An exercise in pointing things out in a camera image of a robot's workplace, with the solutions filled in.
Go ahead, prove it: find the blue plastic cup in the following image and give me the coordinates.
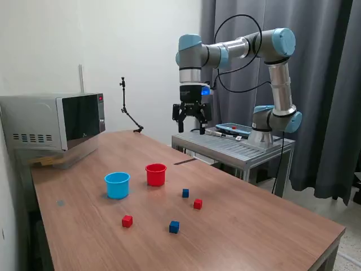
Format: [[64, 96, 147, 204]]
[[104, 171, 131, 200]]

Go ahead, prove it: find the black robot wrist cable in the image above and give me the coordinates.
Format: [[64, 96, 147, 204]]
[[213, 14, 273, 94]]

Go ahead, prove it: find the black stand power cable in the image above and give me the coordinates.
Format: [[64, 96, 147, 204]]
[[272, 132, 285, 195]]

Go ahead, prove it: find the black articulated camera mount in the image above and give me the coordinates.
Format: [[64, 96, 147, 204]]
[[118, 76, 144, 134]]

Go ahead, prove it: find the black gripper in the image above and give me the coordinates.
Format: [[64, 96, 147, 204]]
[[172, 85, 212, 136]]

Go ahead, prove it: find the red plastic cup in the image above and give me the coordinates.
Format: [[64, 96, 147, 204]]
[[144, 163, 168, 187]]

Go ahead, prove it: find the grey curtain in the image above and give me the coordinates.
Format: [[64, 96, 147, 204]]
[[196, 0, 361, 206]]

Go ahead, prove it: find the white pole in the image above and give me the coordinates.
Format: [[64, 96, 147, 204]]
[[78, 64, 85, 94]]

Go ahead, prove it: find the silver black cable connector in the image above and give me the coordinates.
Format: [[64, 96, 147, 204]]
[[190, 128, 237, 138]]

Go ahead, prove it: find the silver microwave oven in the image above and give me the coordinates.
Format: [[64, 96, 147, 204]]
[[0, 92, 107, 152]]

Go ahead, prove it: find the wooden block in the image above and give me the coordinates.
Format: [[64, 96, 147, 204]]
[[29, 157, 61, 167]]

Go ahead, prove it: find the white floor cable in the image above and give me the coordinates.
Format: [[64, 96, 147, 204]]
[[338, 251, 361, 263]]

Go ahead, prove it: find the aluminium profile robot stand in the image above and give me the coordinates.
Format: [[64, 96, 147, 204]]
[[171, 130, 296, 198]]

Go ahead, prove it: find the blue teach pendant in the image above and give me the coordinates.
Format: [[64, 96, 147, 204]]
[[215, 123, 252, 136]]

